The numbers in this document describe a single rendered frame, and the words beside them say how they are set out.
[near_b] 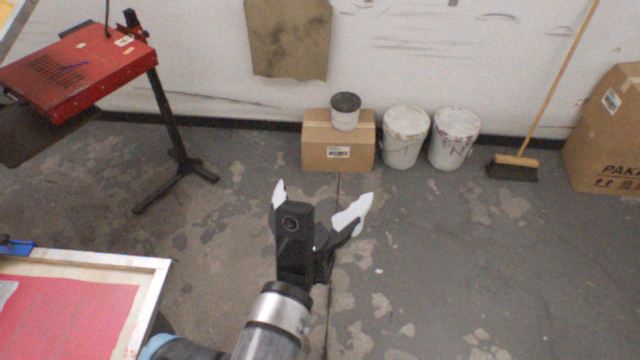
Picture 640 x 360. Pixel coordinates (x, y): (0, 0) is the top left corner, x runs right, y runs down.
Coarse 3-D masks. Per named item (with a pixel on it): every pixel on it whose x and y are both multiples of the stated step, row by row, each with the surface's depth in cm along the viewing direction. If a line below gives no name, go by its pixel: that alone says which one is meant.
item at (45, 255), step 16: (16, 256) 133; (32, 256) 132; (48, 256) 132; (64, 256) 132; (80, 256) 132; (96, 256) 132; (112, 256) 132; (128, 256) 132; (160, 272) 129; (160, 288) 125; (144, 304) 122; (144, 320) 118; (144, 336) 116; (128, 352) 113
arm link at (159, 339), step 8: (160, 336) 57; (168, 336) 57; (176, 336) 57; (152, 344) 55; (160, 344) 55; (168, 344) 56; (176, 344) 56; (184, 344) 56; (192, 344) 57; (200, 344) 57; (144, 352) 54; (152, 352) 54; (160, 352) 54; (168, 352) 53; (176, 352) 54; (184, 352) 54; (192, 352) 55; (200, 352) 55; (208, 352) 55; (216, 352) 56; (224, 352) 57
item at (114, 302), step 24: (24, 288) 129; (48, 288) 129; (72, 288) 129; (96, 288) 129; (120, 288) 129; (0, 312) 124; (96, 312) 124; (120, 312) 124; (0, 336) 119; (96, 336) 119
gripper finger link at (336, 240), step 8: (352, 224) 56; (328, 232) 56; (336, 232) 56; (344, 232) 56; (352, 232) 56; (328, 240) 55; (336, 240) 55; (344, 240) 55; (328, 248) 54; (336, 248) 56
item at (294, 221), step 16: (288, 208) 49; (304, 208) 49; (288, 224) 49; (304, 224) 49; (288, 240) 51; (304, 240) 50; (288, 256) 51; (304, 256) 51; (288, 272) 52; (304, 272) 52
